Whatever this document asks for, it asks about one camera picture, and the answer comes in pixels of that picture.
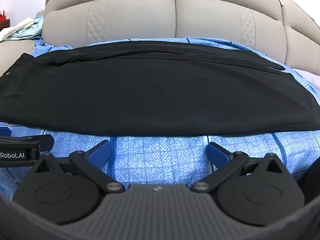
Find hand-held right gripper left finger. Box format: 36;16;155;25
34;140;125;194

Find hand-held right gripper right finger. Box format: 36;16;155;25
190;142;286;194

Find black pants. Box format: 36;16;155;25
0;42;320;137

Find blue checked blanket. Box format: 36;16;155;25
0;37;320;200

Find dark cloth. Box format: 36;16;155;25
298;161;320;196

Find white cloth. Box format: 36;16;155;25
0;19;34;42

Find light blue cloth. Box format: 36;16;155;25
9;16;46;41

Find beige leather sofa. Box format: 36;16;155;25
0;0;320;77

